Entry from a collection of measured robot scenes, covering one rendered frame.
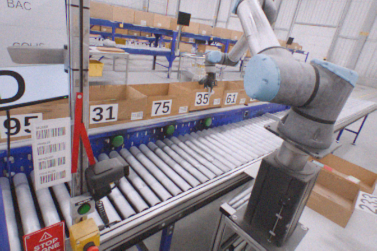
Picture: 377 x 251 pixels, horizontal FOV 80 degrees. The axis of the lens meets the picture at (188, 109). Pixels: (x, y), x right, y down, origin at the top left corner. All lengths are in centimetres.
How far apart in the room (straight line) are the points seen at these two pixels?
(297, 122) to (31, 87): 81
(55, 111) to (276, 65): 104
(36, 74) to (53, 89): 6
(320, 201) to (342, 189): 29
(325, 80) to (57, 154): 80
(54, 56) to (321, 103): 80
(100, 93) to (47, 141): 103
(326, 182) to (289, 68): 100
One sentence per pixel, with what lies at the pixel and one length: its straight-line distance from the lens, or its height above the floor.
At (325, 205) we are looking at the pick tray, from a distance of 136.
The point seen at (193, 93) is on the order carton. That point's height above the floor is 104.
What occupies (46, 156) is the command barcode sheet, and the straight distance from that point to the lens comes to 69.
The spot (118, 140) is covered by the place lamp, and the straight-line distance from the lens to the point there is 140.
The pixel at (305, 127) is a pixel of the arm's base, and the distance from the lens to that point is 86.
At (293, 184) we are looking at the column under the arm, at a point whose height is 105.
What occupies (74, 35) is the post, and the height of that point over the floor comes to 145.
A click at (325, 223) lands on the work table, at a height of 75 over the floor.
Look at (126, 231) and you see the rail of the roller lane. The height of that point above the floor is 72.
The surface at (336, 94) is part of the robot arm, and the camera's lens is 84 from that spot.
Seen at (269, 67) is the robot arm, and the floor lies 144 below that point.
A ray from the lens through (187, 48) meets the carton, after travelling 726.
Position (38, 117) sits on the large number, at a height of 99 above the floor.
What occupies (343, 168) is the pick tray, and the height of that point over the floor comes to 78.
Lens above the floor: 151
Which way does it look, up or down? 20 degrees down
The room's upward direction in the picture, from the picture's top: 10 degrees clockwise
